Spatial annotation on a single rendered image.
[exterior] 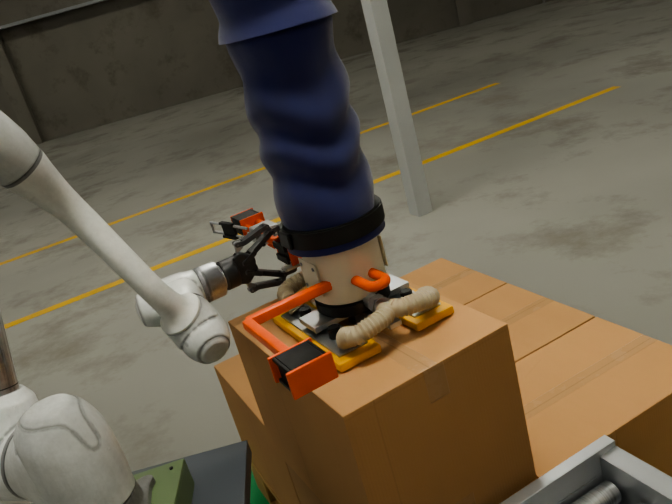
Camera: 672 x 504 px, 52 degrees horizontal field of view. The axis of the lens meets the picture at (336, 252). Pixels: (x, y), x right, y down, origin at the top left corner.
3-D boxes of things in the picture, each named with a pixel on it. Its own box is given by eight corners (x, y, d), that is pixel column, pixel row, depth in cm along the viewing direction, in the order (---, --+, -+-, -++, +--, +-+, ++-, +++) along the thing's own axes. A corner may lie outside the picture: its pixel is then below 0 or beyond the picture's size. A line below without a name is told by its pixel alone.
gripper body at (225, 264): (210, 258, 170) (244, 243, 174) (221, 288, 173) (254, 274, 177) (220, 264, 164) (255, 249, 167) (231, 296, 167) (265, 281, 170)
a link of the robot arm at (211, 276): (199, 298, 172) (221, 288, 174) (211, 308, 164) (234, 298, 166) (187, 265, 169) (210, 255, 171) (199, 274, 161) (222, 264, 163)
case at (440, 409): (537, 478, 155) (508, 323, 140) (391, 579, 139) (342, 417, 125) (390, 380, 206) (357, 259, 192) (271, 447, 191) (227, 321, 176)
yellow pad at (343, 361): (382, 351, 142) (377, 330, 140) (341, 374, 138) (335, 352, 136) (309, 306, 171) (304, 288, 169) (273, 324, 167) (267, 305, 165)
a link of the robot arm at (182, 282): (196, 293, 173) (217, 320, 164) (136, 319, 167) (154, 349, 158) (185, 258, 167) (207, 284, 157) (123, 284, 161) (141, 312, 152)
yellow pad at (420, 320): (455, 313, 149) (450, 292, 147) (418, 333, 145) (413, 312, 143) (373, 276, 178) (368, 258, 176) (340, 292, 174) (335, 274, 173)
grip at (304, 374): (339, 377, 117) (331, 351, 115) (295, 400, 114) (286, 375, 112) (316, 360, 124) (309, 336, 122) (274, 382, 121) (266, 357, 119)
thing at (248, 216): (267, 227, 204) (262, 211, 202) (244, 236, 201) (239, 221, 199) (256, 222, 211) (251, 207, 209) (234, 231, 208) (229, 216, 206)
